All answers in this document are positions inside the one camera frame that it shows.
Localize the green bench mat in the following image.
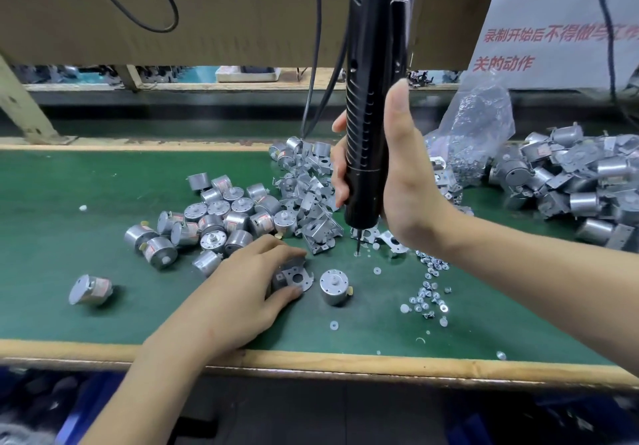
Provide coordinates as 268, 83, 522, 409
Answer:
0, 148, 639, 366

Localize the person's left hand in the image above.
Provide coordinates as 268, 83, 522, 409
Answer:
174, 235, 309, 356

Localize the blue plastic bin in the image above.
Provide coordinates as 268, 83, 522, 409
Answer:
0, 370, 126, 445

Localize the silver metal bracket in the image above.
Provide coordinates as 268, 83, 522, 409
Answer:
272, 263, 315, 294

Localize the pile of metal brackets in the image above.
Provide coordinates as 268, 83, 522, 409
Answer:
268, 138, 475, 259

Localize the person's left forearm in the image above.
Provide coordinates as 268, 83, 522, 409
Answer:
80, 325, 231, 445

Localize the scatter of small silver screws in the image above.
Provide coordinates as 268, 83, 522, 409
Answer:
329, 250, 509, 361

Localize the black hanging cable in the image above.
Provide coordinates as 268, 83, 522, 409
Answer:
302, 0, 323, 139
304, 40, 349, 139

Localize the brown back panel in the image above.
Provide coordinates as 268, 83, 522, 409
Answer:
0, 0, 501, 70

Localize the white paper sign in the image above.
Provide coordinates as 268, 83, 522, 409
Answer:
469, 0, 639, 92

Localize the dark blue crate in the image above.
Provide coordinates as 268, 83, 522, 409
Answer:
444, 390, 639, 445

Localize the small clear plastic bag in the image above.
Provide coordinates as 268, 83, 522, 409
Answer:
424, 70, 517, 186

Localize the black electric screwdriver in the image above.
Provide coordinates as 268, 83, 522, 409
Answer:
342, 0, 421, 253

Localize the heap of grey binned motors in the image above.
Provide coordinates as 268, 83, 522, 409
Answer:
0, 374, 61, 445

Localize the slanted wooden post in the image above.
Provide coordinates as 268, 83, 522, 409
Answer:
0, 55, 76, 146

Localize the pile of silver motors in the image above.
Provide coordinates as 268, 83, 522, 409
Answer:
68, 170, 301, 308

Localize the silver round motor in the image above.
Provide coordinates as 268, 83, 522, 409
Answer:
318, 268, 353, 307

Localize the pile of assembled motors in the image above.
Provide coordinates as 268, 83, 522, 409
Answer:
489, 123, 639, 253

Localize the person's right hand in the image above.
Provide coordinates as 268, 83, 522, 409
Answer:
331, 78, 455, 256

